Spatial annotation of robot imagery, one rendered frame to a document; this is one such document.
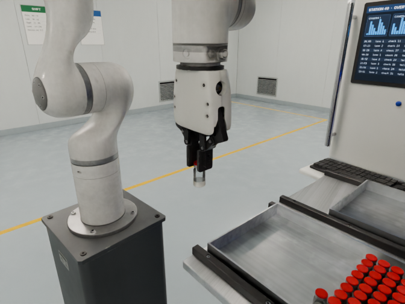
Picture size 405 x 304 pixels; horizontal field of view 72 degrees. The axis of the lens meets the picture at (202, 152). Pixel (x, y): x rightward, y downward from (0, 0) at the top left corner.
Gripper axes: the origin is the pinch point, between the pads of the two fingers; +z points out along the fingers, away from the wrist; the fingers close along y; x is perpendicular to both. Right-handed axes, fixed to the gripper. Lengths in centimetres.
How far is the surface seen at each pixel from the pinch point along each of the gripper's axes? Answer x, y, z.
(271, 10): -553, 392, -87
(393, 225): -48, -22, 25
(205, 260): -2.0, 0.0, 24.4
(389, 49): -99, 4, -17
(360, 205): -52, -13, 25
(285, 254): -17.6, -9.6, 25.5
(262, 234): -19.5, -1.6, 25.6
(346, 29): -95, 20, -24
